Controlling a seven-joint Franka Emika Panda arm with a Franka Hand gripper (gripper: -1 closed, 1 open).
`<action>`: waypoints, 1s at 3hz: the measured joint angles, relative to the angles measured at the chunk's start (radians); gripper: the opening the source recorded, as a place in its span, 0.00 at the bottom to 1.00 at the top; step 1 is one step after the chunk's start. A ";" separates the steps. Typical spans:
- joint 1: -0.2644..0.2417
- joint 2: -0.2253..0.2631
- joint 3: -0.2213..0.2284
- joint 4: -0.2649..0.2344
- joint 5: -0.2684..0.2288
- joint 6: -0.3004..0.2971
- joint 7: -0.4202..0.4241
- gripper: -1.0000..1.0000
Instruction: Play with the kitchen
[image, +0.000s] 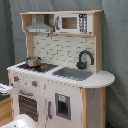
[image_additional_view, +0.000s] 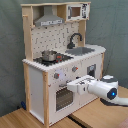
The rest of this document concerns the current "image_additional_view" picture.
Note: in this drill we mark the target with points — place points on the red stove knob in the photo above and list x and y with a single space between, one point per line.
56 75
74 69

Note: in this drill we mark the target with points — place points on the right red stove knob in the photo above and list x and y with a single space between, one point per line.
74 69

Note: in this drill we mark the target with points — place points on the left red stove knob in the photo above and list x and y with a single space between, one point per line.
56 75

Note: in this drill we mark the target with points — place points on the grey toy sink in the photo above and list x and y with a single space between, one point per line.
79 51

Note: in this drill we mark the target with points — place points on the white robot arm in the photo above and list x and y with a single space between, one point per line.
106 89

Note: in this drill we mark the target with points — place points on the toy cabinet door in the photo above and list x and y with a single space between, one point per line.
92 67

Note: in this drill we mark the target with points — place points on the toy microwave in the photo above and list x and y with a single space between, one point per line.
77 11

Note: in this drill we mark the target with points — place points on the wooden toy kitchen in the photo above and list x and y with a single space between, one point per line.
40 84

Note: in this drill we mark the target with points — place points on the toy oven door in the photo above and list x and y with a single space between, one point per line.
64 98

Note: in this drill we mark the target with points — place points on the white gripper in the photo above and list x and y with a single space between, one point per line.
80 85

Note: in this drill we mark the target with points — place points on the grey range hood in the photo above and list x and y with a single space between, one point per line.
48 18

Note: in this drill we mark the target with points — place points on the metal toy pot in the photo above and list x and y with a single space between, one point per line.
49 55

